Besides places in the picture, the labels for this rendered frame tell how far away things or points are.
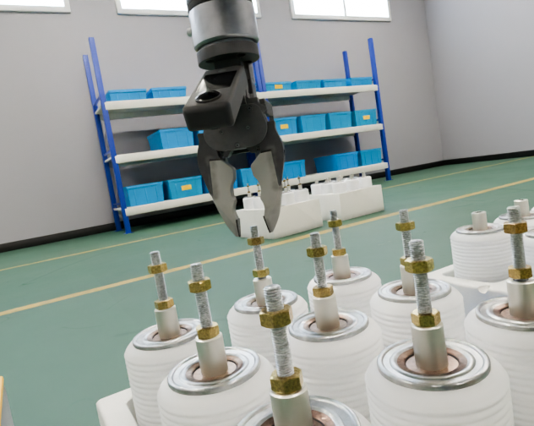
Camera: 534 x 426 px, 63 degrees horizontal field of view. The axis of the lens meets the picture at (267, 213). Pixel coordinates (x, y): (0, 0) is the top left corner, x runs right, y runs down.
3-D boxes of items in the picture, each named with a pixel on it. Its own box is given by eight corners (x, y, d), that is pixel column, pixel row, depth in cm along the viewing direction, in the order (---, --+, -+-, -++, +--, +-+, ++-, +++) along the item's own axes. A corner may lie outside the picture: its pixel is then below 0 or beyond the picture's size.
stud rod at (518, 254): (515, 292, 37) (506, 205, 37) (529, 292, 37) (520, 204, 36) (515, 297, 36) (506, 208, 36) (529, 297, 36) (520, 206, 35)
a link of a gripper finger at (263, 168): (298, 220, 54) (276, 148, 54) (294, 226, 49) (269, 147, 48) (275, 226, 55) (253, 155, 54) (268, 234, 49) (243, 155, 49)
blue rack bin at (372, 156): (339, 169, 629) (337, 155, 627) (359, 166, 647) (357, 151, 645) (362, 166, 585) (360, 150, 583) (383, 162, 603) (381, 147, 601)
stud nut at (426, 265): (400, 270, 31) (400, 259, 31) (422, 265, 31) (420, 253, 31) (417, 275, 29) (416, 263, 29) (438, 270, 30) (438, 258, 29)
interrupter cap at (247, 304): (222, 316, 50) (221, 310, 50) (253, 294, 56) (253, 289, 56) (281, 317, 46) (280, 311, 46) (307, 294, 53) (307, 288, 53)
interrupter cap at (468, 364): (359, 361, 34) (358, 352, 34) (442, 336, 36) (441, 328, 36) (417, 408, 26) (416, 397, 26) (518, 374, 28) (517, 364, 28)
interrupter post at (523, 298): (508, 321, 36) (504, 283, 36) (509, 311, 38) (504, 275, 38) (542, 323, 35) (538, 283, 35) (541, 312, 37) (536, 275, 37)
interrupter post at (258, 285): (253, 308, 51) (247, 281, 51) (262, 301, 53) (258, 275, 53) (270, 308, 50) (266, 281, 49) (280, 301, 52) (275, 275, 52)
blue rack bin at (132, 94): (102, 111, 474) (100, 101, 473) (137, 108, 492) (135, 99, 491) (110, 101, 431) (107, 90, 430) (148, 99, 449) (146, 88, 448)
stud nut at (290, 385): (297, 375, 26) (296, 362, 26) (309, 387, 24) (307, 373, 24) (267, 385, 25) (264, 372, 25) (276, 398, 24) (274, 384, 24)
